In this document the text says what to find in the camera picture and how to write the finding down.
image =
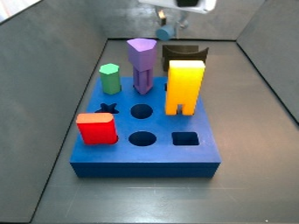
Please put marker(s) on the blue shape sorter base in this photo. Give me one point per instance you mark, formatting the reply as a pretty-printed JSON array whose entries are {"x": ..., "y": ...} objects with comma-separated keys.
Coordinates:
[{"x": 159, "y": 145}]

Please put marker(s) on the light blue oval cylinder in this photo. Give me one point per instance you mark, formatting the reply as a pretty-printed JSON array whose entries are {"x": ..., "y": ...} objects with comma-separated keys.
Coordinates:
[{"x": 166, "y": 32}]

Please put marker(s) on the black curved fixture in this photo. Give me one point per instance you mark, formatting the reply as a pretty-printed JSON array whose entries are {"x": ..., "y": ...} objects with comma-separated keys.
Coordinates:
[{"x": 182, "y": 52}]

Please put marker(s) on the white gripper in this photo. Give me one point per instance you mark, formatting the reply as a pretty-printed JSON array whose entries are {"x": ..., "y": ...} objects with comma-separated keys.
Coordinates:
[{"x": 199, "y": 6}]

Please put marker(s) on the red rounded block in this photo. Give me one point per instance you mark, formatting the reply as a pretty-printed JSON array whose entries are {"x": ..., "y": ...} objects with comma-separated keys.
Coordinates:
[{"x": 98, "y": 128}]

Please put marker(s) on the purple pentagon block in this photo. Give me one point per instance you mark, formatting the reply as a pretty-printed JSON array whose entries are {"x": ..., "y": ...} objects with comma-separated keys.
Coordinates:
[{"x": 142, "y": 55}]

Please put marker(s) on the green hexagon block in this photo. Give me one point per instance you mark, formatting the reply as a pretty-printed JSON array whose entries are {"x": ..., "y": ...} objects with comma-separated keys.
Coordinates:
[{"x": 110, "y": 78}]

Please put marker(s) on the yellow arch block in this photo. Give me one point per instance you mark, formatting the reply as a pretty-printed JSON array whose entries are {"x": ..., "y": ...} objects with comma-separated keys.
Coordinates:
[{"x": 183, "y": 86}]

